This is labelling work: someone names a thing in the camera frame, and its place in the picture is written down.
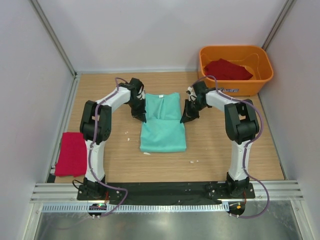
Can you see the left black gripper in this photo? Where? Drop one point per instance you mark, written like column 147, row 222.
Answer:
column 140, row 114

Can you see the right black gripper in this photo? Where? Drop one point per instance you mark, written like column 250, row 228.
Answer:
column 188, row 115

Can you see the teal t shirt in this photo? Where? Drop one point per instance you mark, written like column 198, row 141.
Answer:
column 163, row 132

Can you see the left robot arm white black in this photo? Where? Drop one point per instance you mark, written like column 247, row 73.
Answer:
column 96, row 128

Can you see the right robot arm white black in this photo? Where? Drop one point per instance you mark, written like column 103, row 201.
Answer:
column 241, row 127

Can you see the dark red t shirt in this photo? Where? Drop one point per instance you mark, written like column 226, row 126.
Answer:
column 224, row 70

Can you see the folded magenta t shirt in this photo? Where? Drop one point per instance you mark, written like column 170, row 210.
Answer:
column 72, row 160

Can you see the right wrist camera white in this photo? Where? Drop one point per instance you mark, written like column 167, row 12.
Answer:
column 191, row 94

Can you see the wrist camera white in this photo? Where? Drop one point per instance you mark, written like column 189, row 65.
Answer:
column 191, row 94
column 141, row 93

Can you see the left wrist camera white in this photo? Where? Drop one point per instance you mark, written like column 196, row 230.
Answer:
column 141, row 93

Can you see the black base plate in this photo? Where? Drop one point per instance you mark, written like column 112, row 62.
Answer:
column 163, row 193

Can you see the white slotted cable duct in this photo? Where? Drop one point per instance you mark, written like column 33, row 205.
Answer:
column 102, row 208

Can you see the aluminium frame rail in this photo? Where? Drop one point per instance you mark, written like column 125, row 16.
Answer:
column 66, row 192

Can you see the right aluminium corner post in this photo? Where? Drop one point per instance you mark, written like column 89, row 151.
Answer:
column 283, row 14

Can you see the aluminium corner post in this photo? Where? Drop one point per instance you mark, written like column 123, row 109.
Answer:
column 283, row 14
column 51, row 33

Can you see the left aluminium corner post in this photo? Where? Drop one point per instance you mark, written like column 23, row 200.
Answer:
column 51, row 33

